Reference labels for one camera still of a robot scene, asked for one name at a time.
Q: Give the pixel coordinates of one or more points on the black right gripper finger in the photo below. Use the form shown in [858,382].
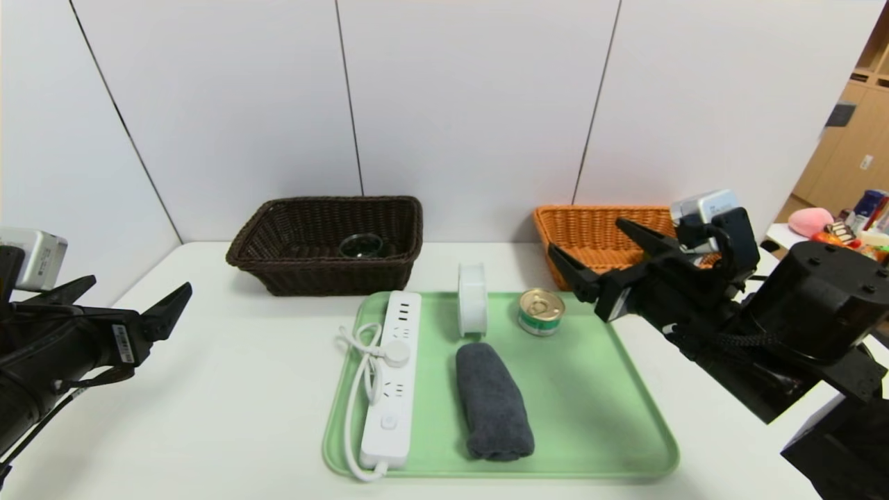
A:
[649,242]
[580,281]

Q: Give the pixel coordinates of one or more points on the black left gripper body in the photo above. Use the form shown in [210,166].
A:
[123,344]

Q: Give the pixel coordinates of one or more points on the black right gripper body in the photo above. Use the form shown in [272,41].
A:
[620,300]

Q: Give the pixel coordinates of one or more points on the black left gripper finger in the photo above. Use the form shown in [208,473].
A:
[66,293]
[168,316]

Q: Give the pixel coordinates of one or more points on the tin can with gold lid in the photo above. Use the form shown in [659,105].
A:
[540,312]

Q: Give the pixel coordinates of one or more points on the dark grey towel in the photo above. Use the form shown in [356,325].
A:
[493,403]

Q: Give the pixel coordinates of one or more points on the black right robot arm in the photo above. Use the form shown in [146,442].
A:
[819,305]

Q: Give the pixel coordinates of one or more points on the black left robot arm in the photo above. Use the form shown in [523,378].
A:
[35,375]

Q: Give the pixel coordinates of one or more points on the orange wicker basket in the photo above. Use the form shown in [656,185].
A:
[590,229]

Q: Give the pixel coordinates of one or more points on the dark brown wicker basket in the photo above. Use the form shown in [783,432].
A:
[305,274]

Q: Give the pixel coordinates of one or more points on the white tape roll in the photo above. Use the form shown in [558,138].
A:
[472,302]

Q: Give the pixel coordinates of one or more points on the white side table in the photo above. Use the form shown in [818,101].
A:
[778,235]

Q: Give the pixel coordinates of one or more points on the light green plastic tray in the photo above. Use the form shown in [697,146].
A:
[583,430]

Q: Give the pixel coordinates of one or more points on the pink plush toy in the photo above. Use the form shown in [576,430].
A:
[810,222]

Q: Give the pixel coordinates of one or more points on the red apple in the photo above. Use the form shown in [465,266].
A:
[825,238]

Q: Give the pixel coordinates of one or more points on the dark striped snack bar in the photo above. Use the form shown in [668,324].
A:
[842,230]

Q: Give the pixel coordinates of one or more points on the light wooden cabinet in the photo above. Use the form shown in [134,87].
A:
[840,167]

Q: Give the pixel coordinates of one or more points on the blue package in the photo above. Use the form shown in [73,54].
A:
[868,207]

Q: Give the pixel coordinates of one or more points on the orange snack packet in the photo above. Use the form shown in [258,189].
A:
[876,251]

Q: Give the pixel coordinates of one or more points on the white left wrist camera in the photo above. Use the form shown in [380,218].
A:
[35,257]

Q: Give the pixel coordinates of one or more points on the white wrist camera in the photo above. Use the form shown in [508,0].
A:
[35,257]
[705,207]

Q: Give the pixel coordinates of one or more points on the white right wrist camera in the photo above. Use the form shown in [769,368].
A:
[705,207]

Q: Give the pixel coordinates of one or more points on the dark grey wall box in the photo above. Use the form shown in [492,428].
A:
[840,114]

